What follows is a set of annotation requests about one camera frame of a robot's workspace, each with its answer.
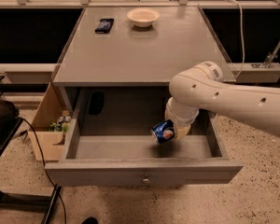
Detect round metal drawer knob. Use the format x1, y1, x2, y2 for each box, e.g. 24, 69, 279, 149
142, 176, 150, 185

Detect grey cabinet counter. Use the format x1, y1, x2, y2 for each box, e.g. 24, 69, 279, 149
52, 6, 237, 119

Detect items in cardboard box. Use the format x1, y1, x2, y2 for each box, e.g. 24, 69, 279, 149
49, 111, 71, 133

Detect black shoe tip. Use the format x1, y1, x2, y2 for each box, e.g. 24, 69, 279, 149
81, 217, 98, 224

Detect dark blue snack packet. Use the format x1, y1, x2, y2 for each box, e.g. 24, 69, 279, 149
95, 18, 114, 34

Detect white bowl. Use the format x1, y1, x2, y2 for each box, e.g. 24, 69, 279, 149
127, 7, 160, 28

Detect grey open top drawer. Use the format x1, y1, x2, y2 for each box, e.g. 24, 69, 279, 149
46, 87, 243, 186

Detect black bag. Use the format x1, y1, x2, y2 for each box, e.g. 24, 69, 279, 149
0, 100, 19, 132

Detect blue pepsi can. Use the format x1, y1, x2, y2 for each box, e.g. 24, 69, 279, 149
151, 119, 175, 144

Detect cardboard box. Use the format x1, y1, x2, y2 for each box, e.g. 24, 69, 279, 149
28, 84, 70, 161

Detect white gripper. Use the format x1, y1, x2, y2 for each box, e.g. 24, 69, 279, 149
164, 103, 198, 140

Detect black cable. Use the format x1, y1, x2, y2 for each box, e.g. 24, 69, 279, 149
18, 116, 68, 224

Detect black table at left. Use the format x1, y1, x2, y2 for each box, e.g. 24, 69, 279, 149
0, 118, 64, 224

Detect grey horizontal rail beam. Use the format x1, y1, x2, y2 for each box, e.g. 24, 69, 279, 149
0, 63, 280, 84

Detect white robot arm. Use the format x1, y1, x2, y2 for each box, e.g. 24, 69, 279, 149
165, 62, 280, 138

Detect white cable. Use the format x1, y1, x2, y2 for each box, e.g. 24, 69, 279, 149
224, 0, 246, 79

